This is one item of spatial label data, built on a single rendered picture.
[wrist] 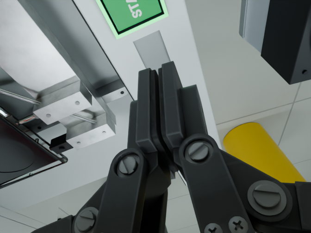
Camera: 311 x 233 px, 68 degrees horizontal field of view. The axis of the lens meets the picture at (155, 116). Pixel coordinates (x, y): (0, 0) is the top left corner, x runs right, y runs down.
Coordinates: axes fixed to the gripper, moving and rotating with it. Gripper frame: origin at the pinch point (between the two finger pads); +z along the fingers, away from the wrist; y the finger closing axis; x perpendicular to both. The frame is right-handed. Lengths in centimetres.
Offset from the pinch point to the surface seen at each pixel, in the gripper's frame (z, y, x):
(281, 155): 84, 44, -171
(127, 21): 14.7, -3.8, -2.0
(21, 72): 19.7, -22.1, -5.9
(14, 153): 15.5, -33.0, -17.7
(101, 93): 24.7, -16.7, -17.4
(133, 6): 14.9, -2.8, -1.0
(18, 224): 15, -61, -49
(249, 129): 110, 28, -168
